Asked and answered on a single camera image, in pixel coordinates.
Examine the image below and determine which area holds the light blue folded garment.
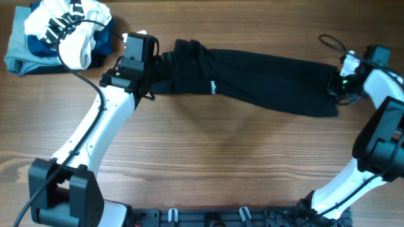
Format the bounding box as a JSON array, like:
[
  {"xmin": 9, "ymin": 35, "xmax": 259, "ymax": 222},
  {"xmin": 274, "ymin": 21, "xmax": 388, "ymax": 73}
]
[{"xmin": 4, "ymin": 6, "xmax": 65, "ymax": 76}]

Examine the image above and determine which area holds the black polo shirt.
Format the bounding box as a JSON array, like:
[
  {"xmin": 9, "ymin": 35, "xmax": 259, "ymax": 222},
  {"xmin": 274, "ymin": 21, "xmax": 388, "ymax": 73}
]
[{"xmin": 151, "ymin": 39, "xmax": 338, "ymax": 117}]

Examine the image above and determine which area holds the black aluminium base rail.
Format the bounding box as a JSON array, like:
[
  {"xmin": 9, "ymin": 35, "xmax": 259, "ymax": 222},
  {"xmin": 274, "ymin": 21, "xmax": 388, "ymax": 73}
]
[{"xmin": 126, "ymin": 207, "xmax": 353, "ymax": 227}]

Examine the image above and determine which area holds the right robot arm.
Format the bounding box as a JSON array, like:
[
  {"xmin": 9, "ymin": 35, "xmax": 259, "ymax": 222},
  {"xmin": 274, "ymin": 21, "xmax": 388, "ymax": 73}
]
[{"xmin": 292, "ymin": 45, "xmax": 403, "ymax": 226}]

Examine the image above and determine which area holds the dark blue folded garment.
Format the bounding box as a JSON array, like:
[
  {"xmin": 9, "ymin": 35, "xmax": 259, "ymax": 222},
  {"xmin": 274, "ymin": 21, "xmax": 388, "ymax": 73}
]
[{"xmin": 27, "ymin": 0, "xmax": 115, "ymax": 69}]

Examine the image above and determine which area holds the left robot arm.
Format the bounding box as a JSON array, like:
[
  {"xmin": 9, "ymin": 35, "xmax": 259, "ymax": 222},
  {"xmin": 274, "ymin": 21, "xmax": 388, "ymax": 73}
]
[{"xmin": 27, "ymin": 31, "xmax": 162, "ymax": 226}]

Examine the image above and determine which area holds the white shirt with black print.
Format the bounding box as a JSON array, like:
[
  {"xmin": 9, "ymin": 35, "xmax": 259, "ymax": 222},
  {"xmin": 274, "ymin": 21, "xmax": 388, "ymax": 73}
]
[{"xmin": 24, "ymin": 0, "xmax": 112, "ymax": 71}]

